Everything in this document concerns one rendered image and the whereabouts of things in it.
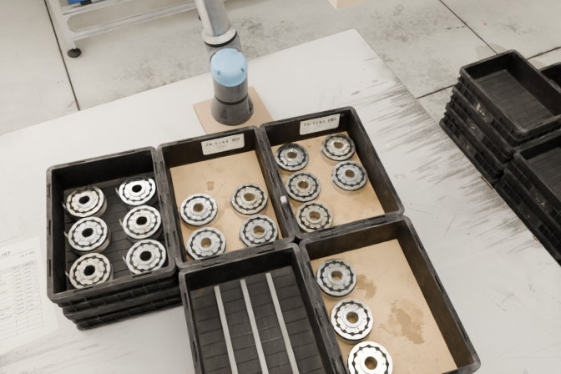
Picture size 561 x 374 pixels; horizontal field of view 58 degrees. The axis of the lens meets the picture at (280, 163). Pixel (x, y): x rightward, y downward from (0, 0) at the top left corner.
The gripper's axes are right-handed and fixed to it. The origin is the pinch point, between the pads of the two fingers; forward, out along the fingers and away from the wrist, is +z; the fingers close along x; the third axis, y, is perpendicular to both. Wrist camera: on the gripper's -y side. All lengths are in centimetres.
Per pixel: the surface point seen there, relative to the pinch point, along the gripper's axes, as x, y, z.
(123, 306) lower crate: -96, 64, 30
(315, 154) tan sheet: -30, 43, 27
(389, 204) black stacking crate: -22, 70, 22
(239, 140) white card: -51, 33, 21
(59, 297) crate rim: -107, 62, 17
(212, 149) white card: -59, 32, 23
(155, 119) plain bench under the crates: -69, -3, 41
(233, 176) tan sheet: -56, 40, 27
